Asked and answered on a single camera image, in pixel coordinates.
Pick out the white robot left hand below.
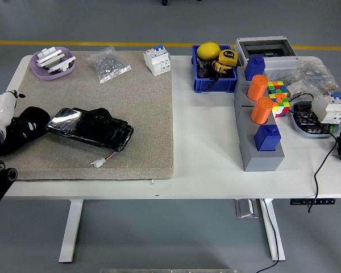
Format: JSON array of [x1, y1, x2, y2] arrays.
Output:
[[0, 89, 26, 131]]

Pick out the black film-wrapped panel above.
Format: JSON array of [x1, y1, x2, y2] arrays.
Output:
[[45, 107, 134, 152]]

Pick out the purple bowl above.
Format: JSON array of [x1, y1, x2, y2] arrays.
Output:
[[30, 46, 76, 81]]

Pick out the clear bag of nuts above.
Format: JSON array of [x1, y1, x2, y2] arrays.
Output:
[[82, 45, 132, 84]]

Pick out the grey-brown mat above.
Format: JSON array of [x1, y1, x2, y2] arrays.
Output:
[[4, 50, 174, 181]]

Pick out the white table leg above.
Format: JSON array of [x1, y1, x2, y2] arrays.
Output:
[[259, 198, 286, 262], [59, 199, 84, 264]]

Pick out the white circuit breaker blue lever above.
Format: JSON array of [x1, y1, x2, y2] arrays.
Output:
[[311, 91, 341, 125], [143, 44, 172, 77]]

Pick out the dark brown tool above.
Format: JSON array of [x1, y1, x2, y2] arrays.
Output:
[[197, 56, 217, 79]]

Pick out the yellow ball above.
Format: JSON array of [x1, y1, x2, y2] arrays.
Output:
[[197, 42, 222, 61]]

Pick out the blue plastic bin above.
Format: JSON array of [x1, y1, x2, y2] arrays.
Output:
[[191, 44, 239, 93]]

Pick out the blue square block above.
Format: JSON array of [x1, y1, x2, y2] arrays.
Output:
[[244, 55, 266, 81], [253, 124, 282, 152]]

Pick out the orange cylinder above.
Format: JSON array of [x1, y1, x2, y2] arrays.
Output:
[[246, 75, 269, 102], [250, 96, 274, 125]]

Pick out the metal floor plate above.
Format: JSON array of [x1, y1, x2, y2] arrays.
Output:
[[234, 198, 260, 220]]

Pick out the grey block holder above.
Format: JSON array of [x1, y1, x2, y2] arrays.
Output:
[[233, 67, 285, 172]]

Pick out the colourful puzzle cube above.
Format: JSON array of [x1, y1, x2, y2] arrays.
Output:
[[268, 93, 291, 118], [267, 81, 289, 96]]

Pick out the light blue tray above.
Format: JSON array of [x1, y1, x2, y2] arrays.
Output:
[[290, 101, 340, 139]]

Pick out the dark circuit boards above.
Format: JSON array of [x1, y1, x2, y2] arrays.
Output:
[[295, 104, 330, 134]]

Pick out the clear bags of parts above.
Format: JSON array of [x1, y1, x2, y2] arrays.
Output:
[[272, 58, 339, 99]]

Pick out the black table control strip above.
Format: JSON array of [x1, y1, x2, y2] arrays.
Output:
[[290, 198, 336, 206]]

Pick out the white plastic bracket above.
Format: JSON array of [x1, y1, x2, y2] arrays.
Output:
[[47, 55, 77, 73], [35, 47, 64, 68]]

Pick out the white connector with wires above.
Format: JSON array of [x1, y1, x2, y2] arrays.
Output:
[[90, 152, 116, 167]]

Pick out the grey electrical enclosure box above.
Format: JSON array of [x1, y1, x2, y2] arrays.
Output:
[[234, 36, 299, 72]]

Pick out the black floor cable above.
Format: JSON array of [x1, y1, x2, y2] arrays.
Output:
[[255, 198, 280, 273]]

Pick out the black adapter cable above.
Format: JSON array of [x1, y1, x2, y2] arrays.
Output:
[[288, 93, 341, 214]]

